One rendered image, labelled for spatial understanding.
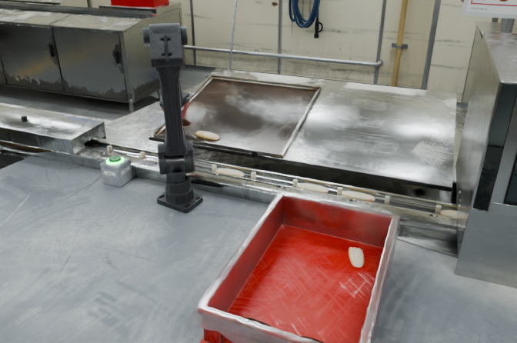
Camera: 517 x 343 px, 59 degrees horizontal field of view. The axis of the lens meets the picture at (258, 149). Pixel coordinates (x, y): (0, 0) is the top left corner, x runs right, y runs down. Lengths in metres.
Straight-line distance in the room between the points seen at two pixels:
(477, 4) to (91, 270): 1.60
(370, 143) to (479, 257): 0.58
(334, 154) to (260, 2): 3.88
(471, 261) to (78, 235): 1.01
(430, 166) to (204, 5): 4.38
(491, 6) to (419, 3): 3.00
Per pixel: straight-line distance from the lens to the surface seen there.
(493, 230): 1.16
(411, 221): 1.31
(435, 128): 1.72
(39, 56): 4.85
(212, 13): 5.54
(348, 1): 5.01
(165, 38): 1.17
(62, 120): 1.89
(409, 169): 1.50
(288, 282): 1.11
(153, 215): 1.37
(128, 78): 4.24
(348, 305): 1.08
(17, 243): 1.39
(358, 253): 1.20
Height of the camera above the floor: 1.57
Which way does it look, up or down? 26 degrees down
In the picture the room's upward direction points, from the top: straight up
